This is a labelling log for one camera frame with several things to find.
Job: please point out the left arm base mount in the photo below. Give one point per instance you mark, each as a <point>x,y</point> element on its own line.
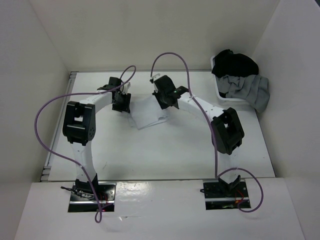
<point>82,202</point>

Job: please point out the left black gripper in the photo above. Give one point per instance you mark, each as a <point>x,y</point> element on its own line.
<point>126,106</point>

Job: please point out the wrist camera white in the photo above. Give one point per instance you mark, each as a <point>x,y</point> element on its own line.
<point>125,88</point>
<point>154,78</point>

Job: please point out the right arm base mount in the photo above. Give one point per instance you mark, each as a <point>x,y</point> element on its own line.
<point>216,199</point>

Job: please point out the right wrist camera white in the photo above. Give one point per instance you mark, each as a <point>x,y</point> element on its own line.
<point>154,78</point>

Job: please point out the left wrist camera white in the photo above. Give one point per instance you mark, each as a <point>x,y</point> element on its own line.
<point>125,88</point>

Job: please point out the grey garment in bin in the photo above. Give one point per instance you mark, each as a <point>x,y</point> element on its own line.
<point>254,89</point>

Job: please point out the black garment in bin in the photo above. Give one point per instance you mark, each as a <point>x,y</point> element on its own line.
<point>228,63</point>

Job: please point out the white plastic bin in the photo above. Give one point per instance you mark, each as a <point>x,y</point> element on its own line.
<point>227,101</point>

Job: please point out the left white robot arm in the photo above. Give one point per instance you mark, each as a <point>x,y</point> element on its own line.
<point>79,127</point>

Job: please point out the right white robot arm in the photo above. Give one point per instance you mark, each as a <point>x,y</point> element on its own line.
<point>224,124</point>

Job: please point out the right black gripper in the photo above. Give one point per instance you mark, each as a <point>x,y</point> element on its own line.
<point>156,94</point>

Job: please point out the white skirt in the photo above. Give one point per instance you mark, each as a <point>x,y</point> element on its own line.
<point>146,112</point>

